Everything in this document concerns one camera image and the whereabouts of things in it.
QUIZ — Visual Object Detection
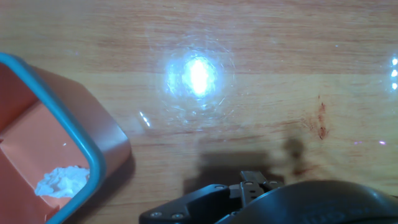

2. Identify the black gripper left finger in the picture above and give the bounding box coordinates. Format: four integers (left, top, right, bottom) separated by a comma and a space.
139, 184, 243, 224

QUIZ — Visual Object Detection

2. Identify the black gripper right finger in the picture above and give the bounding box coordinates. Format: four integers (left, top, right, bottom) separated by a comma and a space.
239, 170, 285, 206

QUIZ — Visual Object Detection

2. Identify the white paper ball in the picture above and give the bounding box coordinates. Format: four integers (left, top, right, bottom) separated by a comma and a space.
34, 165, 91, 199

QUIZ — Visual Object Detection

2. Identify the orange trash can grey rim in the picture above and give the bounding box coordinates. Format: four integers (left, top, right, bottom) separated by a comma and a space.
0, 52, 132, 224

